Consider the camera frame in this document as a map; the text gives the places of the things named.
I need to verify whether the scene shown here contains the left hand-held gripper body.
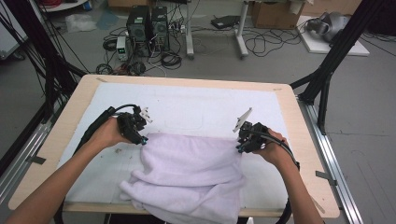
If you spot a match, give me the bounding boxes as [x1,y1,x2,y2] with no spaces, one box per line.
[117,105,154,146]

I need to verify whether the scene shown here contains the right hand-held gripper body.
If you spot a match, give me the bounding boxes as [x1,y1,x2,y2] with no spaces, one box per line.
[233,107,270,154]

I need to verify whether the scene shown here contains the lilac towel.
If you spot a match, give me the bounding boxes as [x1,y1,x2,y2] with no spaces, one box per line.
[119,132,247,224]

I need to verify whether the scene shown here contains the person's left hand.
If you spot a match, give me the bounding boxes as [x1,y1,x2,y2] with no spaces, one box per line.
[92,117,132,150]

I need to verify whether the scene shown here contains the person's right hand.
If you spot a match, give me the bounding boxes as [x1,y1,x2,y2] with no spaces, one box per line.
[253,127,290,168]

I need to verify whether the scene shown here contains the white grid mat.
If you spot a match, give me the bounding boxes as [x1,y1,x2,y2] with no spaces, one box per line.
[57,82,291,210]

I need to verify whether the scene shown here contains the white power supply box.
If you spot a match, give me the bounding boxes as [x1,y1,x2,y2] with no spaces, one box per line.
[116,35,130,62]

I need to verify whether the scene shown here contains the black tape strip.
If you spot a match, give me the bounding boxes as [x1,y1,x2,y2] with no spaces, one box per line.
[25,155,47,165]
[315,170,338,187]

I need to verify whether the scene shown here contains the large black computer tower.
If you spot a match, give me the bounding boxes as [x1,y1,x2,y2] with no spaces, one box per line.
[125,5,152,58]

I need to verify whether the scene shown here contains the slim black computer tower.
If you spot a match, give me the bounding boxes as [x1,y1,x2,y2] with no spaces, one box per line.
[150,6,171,52]

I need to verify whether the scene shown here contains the white desk leg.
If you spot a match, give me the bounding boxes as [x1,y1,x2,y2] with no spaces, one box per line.
[234,0,250,60]
[184,0,196,61]

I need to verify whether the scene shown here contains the white floor board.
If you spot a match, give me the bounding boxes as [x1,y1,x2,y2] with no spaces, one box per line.
[295,15,371,57]

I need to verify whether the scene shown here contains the clear plastic bag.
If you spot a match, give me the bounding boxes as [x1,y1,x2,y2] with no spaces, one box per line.
[64,13,98,34]

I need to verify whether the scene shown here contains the black flat device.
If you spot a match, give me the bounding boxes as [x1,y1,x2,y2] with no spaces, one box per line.
[210,14,242,30]

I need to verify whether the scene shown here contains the brown cardboard box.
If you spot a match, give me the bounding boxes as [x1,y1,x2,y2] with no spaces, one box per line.
[250,0,306,30]

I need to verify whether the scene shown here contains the white round table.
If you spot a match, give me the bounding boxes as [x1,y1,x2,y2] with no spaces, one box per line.
[39,0,90,13]

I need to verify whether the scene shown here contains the white cabinet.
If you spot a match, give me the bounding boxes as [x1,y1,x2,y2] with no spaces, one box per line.
[0,6,30,61]

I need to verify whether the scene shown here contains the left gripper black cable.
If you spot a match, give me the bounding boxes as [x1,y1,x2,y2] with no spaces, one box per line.
[52,104,138,224]

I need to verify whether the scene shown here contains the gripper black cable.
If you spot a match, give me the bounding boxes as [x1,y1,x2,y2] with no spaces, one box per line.
[248,129,302,224]
[52,104,138,224]

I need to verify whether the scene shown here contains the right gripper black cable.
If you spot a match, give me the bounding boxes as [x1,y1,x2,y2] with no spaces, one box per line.
[248,129,302,224]

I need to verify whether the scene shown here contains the coiled black cable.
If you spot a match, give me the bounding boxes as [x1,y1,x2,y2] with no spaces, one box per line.
[160,50,183,71]

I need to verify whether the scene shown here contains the aluminium rail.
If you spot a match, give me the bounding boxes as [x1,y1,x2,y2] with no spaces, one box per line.
[0,120,53,204]
[298,98,364,224]

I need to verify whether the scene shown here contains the loose black floor cables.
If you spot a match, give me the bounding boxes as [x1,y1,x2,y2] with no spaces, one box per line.
[242,26,310,59]

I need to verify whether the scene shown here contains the black frame stand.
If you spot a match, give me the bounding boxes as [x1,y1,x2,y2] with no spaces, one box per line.
[289,0,388,136]
[0,0,89,124]

